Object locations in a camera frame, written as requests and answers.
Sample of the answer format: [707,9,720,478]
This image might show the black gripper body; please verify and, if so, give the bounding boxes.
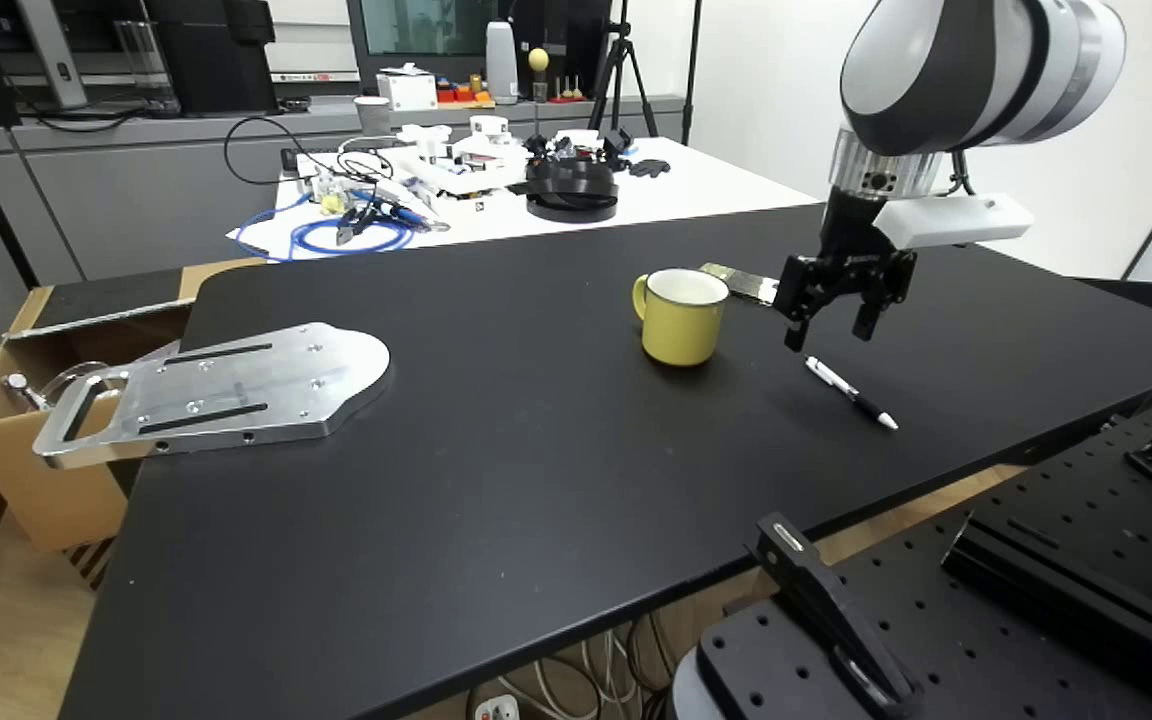
[812,184,905,279]

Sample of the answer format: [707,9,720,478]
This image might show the white pen with black cap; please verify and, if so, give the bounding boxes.
[801,354,905,438]

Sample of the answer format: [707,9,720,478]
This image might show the yellow enamel mug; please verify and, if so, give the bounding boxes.
[627,263,736,372]

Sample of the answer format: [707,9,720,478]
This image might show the white table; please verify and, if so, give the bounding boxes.
[226,131,824,263]

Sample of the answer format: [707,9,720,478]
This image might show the thin black pole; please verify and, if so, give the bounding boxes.
[683,0,707,146]

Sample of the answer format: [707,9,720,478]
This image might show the black headset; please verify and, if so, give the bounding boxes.
[525,130,623,223]

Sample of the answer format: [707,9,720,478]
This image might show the black table clamp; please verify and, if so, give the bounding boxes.
[754,511,920,715]

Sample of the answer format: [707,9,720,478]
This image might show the white electronics clutter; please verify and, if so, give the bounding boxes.
[307,113,532,204]

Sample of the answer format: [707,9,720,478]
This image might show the white cylinder speaker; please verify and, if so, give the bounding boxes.
[486,15,525,108]

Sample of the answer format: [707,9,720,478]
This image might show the small white box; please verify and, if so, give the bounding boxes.
[373,61,439,116]

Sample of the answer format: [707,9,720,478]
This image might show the dark glass window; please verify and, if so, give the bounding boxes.
[344,0,528,87]

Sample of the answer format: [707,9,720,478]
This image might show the silver metal mounting plate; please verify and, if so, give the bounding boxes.
[29,321,395,474]

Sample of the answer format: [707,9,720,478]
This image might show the black computer case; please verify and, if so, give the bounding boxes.
[150,0,280,116]

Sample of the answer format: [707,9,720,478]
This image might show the grey low partition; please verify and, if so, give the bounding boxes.
[0,97,381,405]

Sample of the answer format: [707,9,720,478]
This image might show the large brown cardboard box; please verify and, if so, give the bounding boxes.
[0,256,271,593]

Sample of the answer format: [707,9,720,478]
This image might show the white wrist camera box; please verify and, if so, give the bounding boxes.
[872,192,1038,256]

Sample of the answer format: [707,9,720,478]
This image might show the black controller with cables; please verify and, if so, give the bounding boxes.
[593,126,678,179]

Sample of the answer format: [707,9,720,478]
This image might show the black camera tripod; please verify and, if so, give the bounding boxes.
[589,0,664,135]

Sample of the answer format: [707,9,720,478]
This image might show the black aluminium rail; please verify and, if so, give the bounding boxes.
[942,504,1152,704]

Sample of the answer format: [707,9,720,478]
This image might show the black cable loop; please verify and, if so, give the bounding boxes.
[222,113,306,192]

